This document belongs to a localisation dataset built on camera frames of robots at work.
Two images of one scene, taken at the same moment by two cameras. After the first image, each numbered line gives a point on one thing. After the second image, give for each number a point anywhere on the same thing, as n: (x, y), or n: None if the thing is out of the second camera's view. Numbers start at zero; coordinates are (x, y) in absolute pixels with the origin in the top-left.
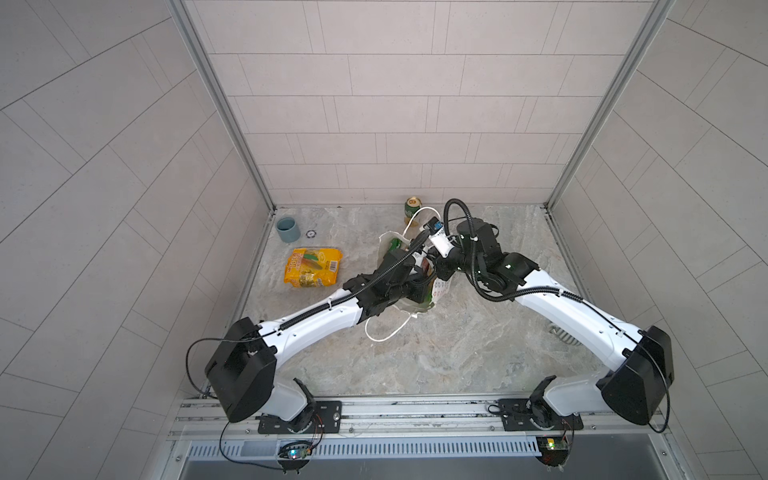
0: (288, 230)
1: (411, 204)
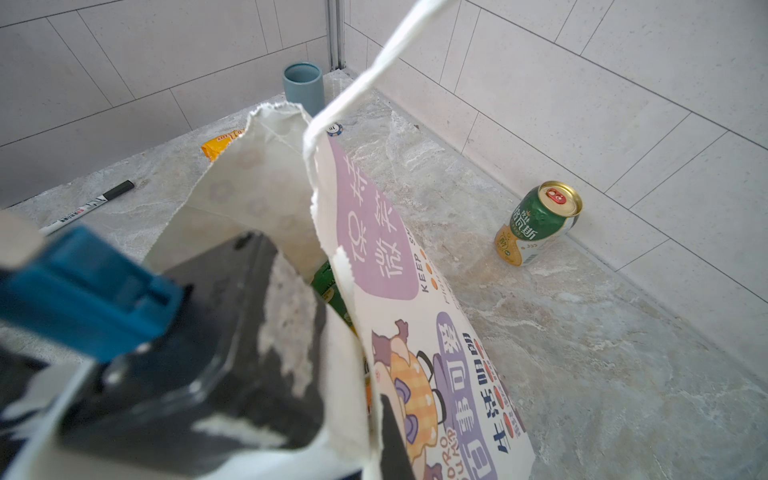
0: (303, 82)
1: (540, 220)
